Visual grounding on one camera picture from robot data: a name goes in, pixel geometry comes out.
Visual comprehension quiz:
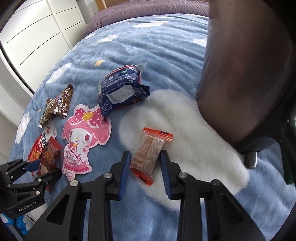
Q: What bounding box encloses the red white konjac snack bag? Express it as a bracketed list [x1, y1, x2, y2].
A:
[27, 119, 58, 178]

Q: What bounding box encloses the pink My Melody pouch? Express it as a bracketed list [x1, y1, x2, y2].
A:
[62, 104, 111, 182]

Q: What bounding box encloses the brown oatmeal snack bag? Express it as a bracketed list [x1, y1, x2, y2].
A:
[38, 84, 74, 128]

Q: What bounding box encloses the orange cracker bar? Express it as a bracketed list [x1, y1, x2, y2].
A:
[130, 127, 173, 186]

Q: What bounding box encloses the dark blue snack bag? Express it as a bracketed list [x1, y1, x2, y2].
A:
[97, 62, 150, 118]

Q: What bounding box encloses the dark red noodle snack packet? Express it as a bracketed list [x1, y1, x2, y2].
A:
[37, 137, 62, 176]

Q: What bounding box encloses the blue gloved left hand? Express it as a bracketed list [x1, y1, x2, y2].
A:
[1, 213, 34, 237]

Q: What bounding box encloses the brown black trash bin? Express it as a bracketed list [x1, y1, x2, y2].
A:
[197, 1, 295, 168]

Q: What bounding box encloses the white wardrobe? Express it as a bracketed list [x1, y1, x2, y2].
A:
[1, 0, 85, 92]

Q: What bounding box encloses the blue cloud pattern blanket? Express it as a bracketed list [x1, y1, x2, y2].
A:
[10, 14, 295, 240]

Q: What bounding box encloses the purple duvet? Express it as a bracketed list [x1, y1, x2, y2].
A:
[82, 0, 209, 37]

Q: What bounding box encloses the wooden headboard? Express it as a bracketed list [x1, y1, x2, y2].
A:
[95, 0, 107, 11]

